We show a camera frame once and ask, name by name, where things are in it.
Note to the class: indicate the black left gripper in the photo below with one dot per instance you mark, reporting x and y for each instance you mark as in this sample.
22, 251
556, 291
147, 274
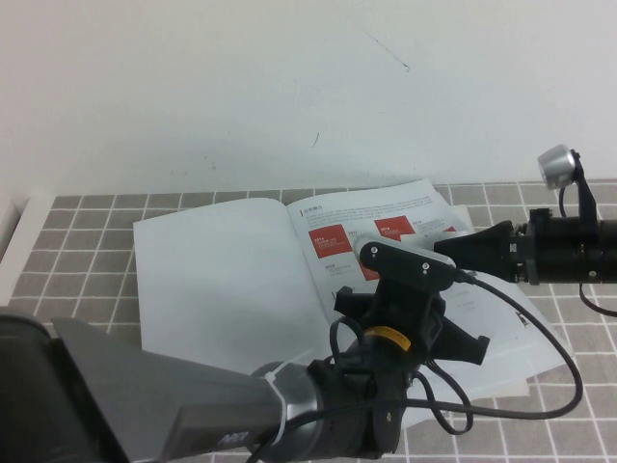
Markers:
434, 347

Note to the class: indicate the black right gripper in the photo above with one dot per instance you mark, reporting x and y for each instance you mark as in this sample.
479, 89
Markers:
523, 251

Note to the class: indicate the white brochure book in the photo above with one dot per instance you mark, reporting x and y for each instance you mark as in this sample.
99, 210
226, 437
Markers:
217, 265

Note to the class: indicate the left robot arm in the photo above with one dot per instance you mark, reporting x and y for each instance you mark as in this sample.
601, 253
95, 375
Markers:
144, 386

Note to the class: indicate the grey checked tablecloth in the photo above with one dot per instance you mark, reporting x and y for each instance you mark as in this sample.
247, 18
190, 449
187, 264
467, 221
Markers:
72, 265

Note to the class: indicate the white side board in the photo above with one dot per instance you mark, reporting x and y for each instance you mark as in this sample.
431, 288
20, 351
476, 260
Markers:
7, 236

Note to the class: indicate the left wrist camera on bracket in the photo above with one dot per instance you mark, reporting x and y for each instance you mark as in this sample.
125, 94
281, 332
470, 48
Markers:
400, 263

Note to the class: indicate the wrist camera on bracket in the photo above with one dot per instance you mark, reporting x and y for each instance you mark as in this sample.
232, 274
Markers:
556, 164
400, 263

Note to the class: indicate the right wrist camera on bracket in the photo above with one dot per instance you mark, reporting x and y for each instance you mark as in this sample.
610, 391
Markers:
556, 164

